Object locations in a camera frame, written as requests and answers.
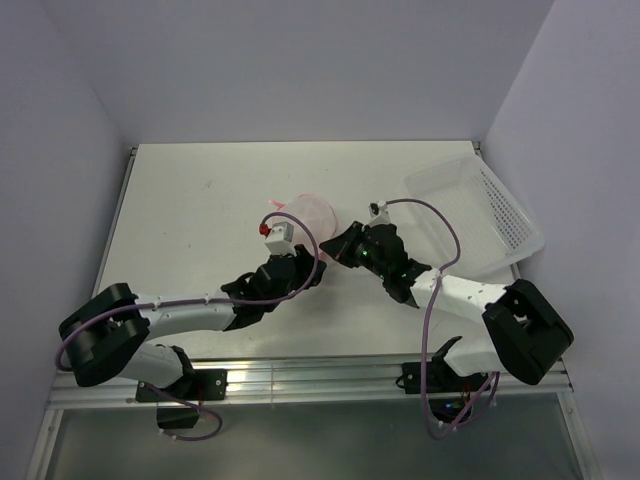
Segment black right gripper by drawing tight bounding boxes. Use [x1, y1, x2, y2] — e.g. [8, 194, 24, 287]
[320, 221, 389, 280]

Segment white mesh laundry bag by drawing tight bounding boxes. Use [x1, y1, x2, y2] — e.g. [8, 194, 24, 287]
[267, 194, 338, 254]

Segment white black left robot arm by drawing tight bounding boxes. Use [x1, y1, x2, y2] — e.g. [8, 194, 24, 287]
[55, 245, 326, 399]

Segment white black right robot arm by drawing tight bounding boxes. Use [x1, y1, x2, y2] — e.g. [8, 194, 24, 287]
[320, 222, 574, 390]

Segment white perforated plastic basket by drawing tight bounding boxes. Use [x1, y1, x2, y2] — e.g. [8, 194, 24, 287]
[404, 154, 545, 279]

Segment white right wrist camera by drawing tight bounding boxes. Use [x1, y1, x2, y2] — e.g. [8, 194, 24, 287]
[367, 201, 391, 227]

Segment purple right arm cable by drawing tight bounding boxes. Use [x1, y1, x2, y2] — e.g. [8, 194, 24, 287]
[384, 197, 501, 441]

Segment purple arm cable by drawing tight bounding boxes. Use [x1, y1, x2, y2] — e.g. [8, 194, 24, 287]
[384, 197, 501, 441]
[54, 211, 321, 442]

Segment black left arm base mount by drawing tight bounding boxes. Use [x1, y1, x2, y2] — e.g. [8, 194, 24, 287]
[135, 348, 228, 442]

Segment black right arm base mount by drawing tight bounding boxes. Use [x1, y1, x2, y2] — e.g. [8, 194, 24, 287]
[395, 336, 487, 424]

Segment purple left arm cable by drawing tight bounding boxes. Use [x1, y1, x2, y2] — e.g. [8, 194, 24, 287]
[54, 211, 321, 442]

